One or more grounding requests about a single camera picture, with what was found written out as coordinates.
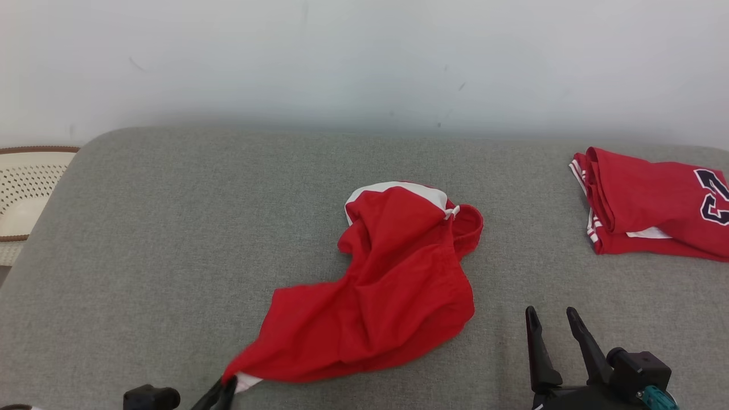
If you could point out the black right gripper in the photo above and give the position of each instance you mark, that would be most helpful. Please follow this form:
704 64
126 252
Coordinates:
575 398

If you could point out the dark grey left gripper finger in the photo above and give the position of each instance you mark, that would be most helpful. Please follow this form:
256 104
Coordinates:
209 398
229 396

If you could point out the red numbered jersey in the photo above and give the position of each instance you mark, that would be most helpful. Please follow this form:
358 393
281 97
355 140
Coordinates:
649 205

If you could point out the red shorts with white trim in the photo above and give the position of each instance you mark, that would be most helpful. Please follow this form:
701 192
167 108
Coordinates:
398 285

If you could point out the grey fabric sofa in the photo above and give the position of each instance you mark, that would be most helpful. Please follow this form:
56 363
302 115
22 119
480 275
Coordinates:
171 256

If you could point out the cream perforated laundry basket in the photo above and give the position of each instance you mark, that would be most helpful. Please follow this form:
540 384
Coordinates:
28 188

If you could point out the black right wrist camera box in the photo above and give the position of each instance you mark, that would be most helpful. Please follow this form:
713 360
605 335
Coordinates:
643 370

